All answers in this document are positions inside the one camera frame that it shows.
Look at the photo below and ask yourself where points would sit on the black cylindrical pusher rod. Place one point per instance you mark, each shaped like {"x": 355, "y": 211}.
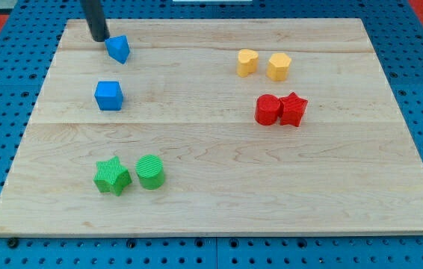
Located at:
{"x": 96, "y": 20}

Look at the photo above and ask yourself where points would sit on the blue triangle block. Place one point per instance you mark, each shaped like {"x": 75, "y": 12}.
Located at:
{"x": 118, "y": 48}

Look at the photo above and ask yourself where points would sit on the blue cube block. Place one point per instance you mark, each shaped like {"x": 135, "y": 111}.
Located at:
{"x": 109, "y": 96}

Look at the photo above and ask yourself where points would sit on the yellow heart block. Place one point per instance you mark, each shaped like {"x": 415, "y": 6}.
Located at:
{"x": 247, "y": 62}

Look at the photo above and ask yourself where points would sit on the green star block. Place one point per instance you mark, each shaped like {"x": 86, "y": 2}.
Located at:
{"x": 111, "y": 176}

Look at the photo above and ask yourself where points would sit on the green cylinder block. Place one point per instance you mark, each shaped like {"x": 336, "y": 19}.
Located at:
{"x": 150, "y": 172}

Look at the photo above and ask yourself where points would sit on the wooden board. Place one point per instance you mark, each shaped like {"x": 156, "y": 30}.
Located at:
{"x": 350, "y": 168}

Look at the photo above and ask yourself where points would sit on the yellow hexagon block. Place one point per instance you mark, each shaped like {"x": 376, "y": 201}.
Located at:
{"x": 278, "y": 66}

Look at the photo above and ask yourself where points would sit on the red cylinder block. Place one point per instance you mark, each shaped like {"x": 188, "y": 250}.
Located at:
{"x": 267, "y": 109}

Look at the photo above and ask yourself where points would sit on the red star block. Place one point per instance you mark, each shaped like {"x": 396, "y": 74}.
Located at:
{"x": 292, "y": 109}

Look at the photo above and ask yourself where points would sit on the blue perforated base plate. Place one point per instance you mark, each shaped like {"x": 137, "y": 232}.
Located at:
{"x": 28, "y": 42}

